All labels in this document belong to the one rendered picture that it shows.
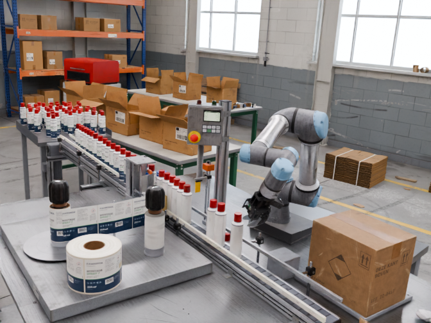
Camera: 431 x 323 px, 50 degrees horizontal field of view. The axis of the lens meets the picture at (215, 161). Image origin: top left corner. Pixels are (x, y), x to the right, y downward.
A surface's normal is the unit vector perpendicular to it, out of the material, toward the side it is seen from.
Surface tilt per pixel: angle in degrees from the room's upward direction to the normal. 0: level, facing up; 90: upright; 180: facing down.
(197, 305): 0
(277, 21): 90
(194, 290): 0
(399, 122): 90
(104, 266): 90
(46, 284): 0
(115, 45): 90
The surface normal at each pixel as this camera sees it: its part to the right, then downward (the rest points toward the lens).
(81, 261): -0.26, 0.26
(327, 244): -0.82, 0.12
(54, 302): 0.05, -0.96
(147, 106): 0.71, -0.04
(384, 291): 0.57, 0.26
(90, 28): 0.73, 0.25
